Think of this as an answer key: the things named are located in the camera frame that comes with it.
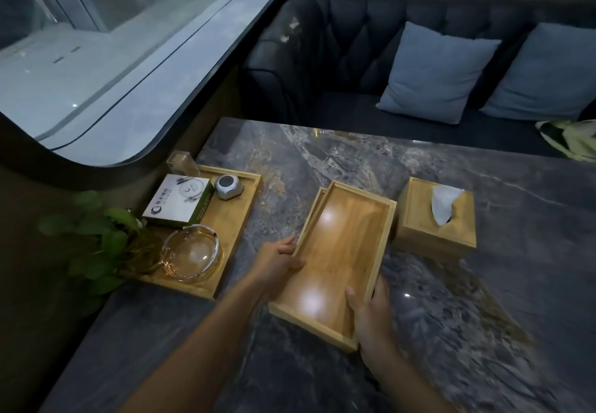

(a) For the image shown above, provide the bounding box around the person's left hand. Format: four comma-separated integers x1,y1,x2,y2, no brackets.
249,236,306,298

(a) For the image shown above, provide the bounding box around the person's right hand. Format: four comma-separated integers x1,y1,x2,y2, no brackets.
345,277,397,364

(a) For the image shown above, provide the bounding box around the person's right forearm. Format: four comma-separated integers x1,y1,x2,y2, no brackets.
361,347,459,413

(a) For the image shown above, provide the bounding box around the person's left forearm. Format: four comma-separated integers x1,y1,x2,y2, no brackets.
116,280,273,413

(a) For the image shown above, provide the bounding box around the large wooden tray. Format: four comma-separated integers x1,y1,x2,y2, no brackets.
122,164,262,301

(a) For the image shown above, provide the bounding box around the wooden tissue box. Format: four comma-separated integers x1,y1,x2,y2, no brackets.
391,176,477,261

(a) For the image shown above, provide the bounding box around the grey round speaker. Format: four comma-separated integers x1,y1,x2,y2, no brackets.
213,175,245,201

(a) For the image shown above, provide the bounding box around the clear glass ashtray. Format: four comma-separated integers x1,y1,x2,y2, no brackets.
160,225,220,282

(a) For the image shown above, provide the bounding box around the white tissue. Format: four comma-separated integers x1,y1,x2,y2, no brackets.
431,185,465,227

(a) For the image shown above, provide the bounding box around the white and green box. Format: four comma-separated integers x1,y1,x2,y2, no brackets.
142,174,215,229

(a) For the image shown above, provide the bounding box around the clear acrylic holder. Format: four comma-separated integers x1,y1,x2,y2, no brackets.
167,150,202,179

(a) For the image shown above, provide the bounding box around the green leafy plant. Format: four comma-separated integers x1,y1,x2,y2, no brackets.
37,190,160,307

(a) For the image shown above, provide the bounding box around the dark tufted sofa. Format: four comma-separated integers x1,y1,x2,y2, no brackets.
241,0,596,158

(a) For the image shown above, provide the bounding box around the blue cushion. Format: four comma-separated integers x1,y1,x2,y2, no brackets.
480,22,596,122
376,21,503,125

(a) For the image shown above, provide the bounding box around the green and white bag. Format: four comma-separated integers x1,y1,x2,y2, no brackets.
535,119,596,163

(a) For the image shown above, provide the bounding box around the curved glass window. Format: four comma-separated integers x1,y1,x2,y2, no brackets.
0,0,293,167

